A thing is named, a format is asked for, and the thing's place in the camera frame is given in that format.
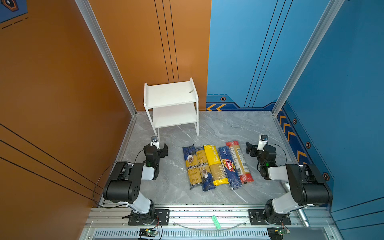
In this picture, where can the silver metal cylinder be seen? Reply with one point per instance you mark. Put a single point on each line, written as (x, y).
(303, 218)

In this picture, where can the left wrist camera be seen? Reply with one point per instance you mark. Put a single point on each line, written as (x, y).
(154, 141)

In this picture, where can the yellow Pastatime spaghetti bag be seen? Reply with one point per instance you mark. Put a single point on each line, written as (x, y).
(215, 164)

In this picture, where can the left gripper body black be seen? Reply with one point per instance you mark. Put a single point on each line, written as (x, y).
(161, 150)

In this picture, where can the white two-tier shelf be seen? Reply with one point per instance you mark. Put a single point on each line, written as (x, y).
(172, 104)

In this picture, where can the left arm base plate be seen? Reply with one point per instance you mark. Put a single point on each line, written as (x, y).
(159, 216)

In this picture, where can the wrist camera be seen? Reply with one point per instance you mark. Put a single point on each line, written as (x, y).
(154, 141)
(263, 140)

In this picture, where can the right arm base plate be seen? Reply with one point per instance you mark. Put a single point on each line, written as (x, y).
(260, 217)

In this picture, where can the left green circuit board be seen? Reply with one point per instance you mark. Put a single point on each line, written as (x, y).
(148, 233)

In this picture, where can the blue Barilla spaghetti box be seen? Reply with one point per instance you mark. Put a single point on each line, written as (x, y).
(230, 168)

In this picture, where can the Ankara spaghetti bag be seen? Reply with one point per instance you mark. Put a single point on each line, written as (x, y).
(192, 166)
(206, 175)

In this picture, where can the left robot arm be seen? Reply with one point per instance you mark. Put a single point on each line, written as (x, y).
(124, 183)

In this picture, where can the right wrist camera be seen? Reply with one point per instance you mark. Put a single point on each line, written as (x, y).
(263, 140)

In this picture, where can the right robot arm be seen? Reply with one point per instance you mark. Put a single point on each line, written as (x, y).
(307, 185)

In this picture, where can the right green circuit board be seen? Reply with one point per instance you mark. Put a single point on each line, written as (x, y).
(278, 234)

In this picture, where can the green circuit board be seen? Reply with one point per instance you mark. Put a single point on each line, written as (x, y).
(148, 233)
(278, 234)

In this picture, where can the green ridged plastic piece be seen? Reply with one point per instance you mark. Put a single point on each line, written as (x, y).
(216, 222)

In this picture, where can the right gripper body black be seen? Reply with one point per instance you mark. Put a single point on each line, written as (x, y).
(252, 150)

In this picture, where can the red-ended spaghetti bag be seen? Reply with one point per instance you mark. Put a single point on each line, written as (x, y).
(240, 162)

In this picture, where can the aluminium front rail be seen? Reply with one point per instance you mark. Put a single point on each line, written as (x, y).
(193, 222)

